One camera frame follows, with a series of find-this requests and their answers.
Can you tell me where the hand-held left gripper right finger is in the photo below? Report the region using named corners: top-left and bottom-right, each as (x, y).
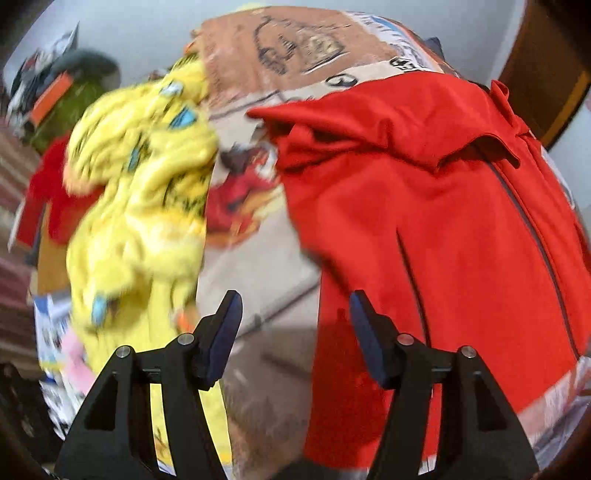
top-left (348, 290), bottom-right (539, 480)

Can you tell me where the red zip jacket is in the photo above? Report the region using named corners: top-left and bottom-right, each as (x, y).
top-left (246, 71), bottom-right (586, 472)

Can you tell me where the yellow cartoon fleece blanket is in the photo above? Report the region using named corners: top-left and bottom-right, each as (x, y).
top-left (62, 54), bottom-right (232, 468)

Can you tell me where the pile of printed papers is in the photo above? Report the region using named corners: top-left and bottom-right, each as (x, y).
top-left (33, 294), bottom-right (85, 441)

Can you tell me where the green patterned cloth cover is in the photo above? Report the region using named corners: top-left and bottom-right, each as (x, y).
top-left (30, 78), bottom-right (112, 154)

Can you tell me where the orange box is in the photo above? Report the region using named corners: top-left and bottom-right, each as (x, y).
top-left (31, 75), bottom-right (73, 121)

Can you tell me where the red plush cloth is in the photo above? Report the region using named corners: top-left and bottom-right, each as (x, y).
top-left (16, 136), bottom-right (103, 246)

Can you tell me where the pile of mixed clothes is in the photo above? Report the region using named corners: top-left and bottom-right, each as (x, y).
top-left (7, 31), bottom-right (80, 134)

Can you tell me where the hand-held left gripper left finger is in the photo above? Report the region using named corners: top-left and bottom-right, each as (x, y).
top-left (55, 290), bottom-right (244, 480)

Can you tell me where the brown wooden door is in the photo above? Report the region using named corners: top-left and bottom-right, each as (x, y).
top-left (498, 0), bottom-right (591, 149)

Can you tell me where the striped brown curtain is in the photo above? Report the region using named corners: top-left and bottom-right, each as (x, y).
top-left (0, 124), bottom-right (43, 365)

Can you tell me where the brown wooden board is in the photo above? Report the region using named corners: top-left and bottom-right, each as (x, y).
top-left (36, 205), bottom-right (75, 297)

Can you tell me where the pink plush toy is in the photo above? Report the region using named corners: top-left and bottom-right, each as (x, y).
top-left (61, 331), bottom-right (96, 394)

